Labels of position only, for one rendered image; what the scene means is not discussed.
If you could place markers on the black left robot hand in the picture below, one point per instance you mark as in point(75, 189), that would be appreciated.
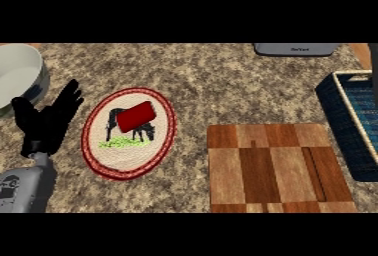
point(45, 121)

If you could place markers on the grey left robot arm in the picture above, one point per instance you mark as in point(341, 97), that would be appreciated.
point(25, 186)

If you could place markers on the wooden cutting board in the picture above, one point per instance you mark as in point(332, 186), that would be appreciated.
point(277, 170)

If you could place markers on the blue wicker basket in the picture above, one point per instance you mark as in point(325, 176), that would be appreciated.
point(351, 123)

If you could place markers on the white bowl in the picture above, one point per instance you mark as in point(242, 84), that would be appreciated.
point(16, 73)

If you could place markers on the oval horse print placemat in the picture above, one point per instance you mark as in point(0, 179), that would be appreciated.
point(128, 153)

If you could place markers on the grey appliance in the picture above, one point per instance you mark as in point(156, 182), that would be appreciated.
point(295, 49)

